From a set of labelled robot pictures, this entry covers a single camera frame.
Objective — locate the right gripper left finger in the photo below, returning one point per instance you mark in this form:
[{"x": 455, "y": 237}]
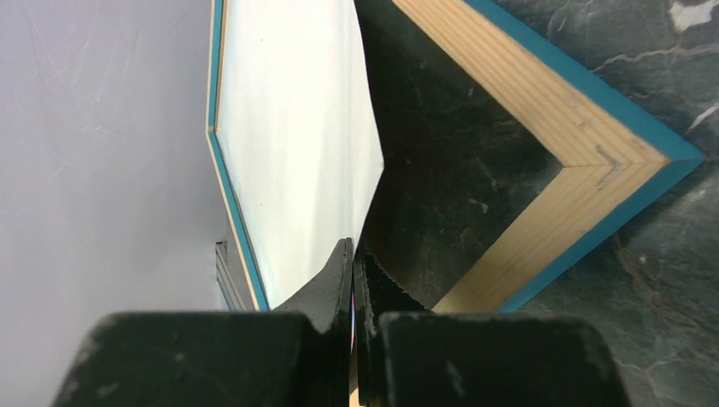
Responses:
[{"x": 224, "y": 354}]

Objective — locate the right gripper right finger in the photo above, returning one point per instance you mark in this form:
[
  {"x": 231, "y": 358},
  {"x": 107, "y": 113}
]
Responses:
[{"x": 410, "y": 356}]

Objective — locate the hot air balloon photo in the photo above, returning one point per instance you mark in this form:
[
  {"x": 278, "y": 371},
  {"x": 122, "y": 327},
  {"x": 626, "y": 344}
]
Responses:
[{"x": 297, "y": 152}]

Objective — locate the wooden picture frame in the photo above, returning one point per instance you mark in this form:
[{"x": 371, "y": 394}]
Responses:
[{"x": 615, "y": 158}]

